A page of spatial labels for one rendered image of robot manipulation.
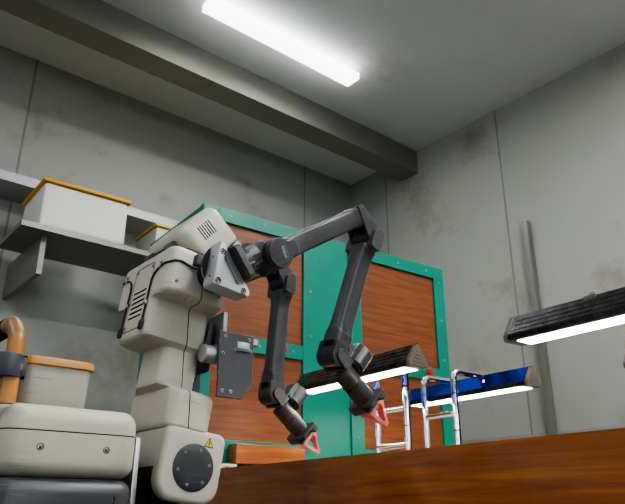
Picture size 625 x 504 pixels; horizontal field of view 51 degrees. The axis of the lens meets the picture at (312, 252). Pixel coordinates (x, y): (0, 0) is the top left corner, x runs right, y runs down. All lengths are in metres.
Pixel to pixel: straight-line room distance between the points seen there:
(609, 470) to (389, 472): 0.55
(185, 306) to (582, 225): 3.46
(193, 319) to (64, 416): 0.49
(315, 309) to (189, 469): 1.40
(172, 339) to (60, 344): 2.89
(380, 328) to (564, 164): 2.31
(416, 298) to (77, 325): 2.28
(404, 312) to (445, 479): 1.78
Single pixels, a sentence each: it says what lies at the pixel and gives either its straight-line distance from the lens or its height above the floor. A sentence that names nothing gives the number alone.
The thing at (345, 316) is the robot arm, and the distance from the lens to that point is 1.80.
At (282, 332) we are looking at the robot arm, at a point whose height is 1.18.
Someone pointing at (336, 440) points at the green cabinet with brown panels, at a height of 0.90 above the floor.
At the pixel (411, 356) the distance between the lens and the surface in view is 2.03.
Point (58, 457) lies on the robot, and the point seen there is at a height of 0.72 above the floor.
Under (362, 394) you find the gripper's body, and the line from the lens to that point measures 1.81.
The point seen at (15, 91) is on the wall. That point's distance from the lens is 4.99.
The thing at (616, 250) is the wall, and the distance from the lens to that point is 4.55.
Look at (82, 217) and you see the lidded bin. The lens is 3.98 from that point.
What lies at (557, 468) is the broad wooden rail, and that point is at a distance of 1.33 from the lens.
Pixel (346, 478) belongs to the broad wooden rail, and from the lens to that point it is 1.75.
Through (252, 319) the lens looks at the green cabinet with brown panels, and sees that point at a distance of 2.66.
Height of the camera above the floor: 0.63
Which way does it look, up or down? 21 degrees up
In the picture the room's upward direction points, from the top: straight up
